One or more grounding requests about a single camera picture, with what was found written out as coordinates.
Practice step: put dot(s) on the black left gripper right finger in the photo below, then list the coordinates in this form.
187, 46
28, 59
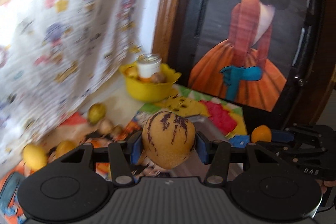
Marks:
217, 155

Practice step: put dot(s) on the white patterned curtain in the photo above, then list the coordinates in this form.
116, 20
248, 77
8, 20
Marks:
55, 53

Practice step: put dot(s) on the small orange fruit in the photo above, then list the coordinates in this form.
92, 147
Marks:
261, 133

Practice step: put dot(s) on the yellow lemon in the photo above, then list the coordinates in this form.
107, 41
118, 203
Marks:
34, 156

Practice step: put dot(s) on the wooden door frame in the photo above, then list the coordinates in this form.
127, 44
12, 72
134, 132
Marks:
164, 28

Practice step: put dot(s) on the striped yellow pepino melon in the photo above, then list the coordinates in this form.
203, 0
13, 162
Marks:
168, 139

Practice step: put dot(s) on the girl painting poster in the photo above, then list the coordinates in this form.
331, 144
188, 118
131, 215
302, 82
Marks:
246, 48

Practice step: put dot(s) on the Winnie the Pooh drawing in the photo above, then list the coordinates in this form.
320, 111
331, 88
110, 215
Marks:
227, 117

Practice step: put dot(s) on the silver metal tray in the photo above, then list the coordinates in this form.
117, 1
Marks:
193, 165

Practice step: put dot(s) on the green yellow mango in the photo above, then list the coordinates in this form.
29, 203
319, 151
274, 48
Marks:
96, 113

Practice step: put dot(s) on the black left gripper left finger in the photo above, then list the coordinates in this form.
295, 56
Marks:
120, 156

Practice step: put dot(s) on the striped pepino in bowl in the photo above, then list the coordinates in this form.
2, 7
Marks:
158, 78

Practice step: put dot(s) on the glass jar with white label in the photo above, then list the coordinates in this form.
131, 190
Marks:
148, 64

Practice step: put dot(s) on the yellow fruit in bowl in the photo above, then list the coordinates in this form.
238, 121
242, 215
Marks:
131, 72

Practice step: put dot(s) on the small brown fruit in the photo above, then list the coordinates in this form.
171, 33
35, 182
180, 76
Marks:
105, 126

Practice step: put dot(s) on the yellow plastic bowl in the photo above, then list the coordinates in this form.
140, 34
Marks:
149, 92

